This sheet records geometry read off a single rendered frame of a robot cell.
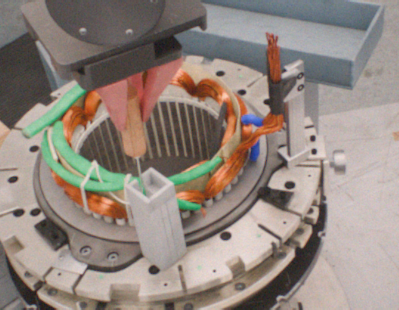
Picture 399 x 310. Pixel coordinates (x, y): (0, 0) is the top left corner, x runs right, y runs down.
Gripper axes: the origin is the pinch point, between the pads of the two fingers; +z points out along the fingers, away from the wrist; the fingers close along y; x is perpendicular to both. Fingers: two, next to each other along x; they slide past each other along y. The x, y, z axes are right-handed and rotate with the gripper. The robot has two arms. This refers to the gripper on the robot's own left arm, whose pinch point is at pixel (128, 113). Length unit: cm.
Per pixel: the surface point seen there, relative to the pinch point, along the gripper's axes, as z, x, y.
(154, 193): 9.0, -0.8, 1.1
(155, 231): 11.0, -2.9, -0.1
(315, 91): 33, 22, 35
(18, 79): 137, 163, 26
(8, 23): 141, 196, 34
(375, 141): 47, 21, 46
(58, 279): 17.1, 1.2, -7.6
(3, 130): 22.0, 25.3, -4.8
